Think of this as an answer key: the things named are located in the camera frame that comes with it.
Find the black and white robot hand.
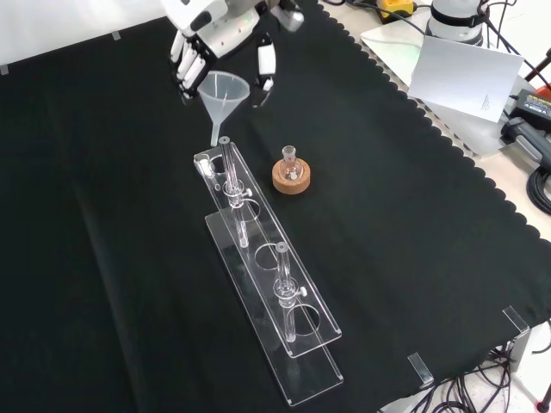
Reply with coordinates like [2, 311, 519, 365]
[159, 0, 280, 108]

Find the translucent plastic funnel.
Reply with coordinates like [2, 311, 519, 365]
[196, 71, 251, 148]

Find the clear acrylic funnel stand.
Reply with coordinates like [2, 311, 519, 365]
[192, 136, 345, 408]

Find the small round-bottom glass flask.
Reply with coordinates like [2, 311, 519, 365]
[279, 145, 301, 182]

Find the yellow stop button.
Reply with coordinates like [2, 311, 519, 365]
[375, 0, 417, 24]

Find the black bench cloth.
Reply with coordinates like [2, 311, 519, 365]
[0, 0, 551, 413]

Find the pale white board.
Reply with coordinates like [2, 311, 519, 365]
[406, 34, 526, 122]

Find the black tripod leg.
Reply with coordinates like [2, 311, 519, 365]
[522, 45, 551, 92]

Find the black power adapter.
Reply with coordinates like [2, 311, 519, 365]
[511, 88, 551, 125]

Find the clear cloth clamp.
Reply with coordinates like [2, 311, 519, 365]
[501, 305, 531, 335]
[406, 352, 436, 386]

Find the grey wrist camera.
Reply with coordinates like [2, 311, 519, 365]
[271, 0, 306, 33]

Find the cork ring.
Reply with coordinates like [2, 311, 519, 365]
[271, 158, 312, 195]

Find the grey metal base plate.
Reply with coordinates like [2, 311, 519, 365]
[359, 19, 524, 157]

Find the black cable plug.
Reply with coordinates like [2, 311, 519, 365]
[499, 116, 551, 167]

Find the coiled black cable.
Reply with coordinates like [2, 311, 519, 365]
[526, 164, 551, 217]

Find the black floor cable bundle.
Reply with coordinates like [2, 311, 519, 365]
[387, 343, 551, 413]

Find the grey metal bench bracket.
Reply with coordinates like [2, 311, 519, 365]
[509, 330, 534, 380]

